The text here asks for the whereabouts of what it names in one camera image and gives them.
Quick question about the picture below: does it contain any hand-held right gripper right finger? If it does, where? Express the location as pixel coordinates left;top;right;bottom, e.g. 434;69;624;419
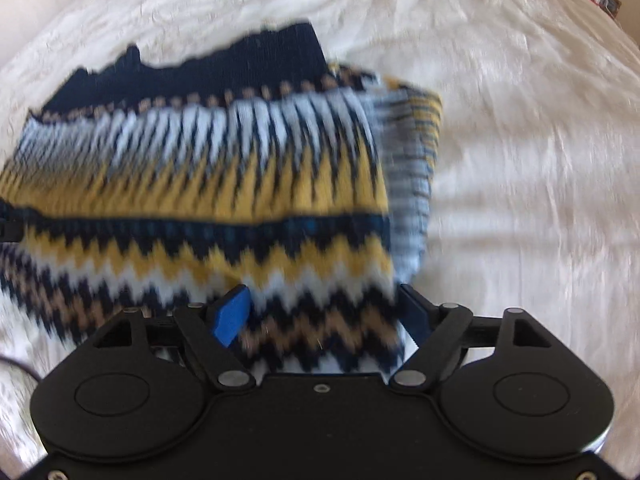
389;284;554;392

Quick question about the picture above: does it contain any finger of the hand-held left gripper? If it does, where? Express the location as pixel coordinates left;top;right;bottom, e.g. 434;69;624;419
0;200;23;246

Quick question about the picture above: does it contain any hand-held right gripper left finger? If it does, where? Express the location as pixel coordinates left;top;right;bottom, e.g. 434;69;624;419
92;285;255;392

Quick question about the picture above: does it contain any patterned knit sweater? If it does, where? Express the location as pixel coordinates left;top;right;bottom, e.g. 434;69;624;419
0;21;444;376

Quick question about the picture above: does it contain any white floral bedspread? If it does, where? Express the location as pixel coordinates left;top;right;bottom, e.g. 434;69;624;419
0;0;640;466

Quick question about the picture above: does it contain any dark nightstand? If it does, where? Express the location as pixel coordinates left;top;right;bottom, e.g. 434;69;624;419
585;0;623;21

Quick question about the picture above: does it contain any black cable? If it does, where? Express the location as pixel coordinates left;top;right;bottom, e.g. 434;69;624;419
0;356;43;383

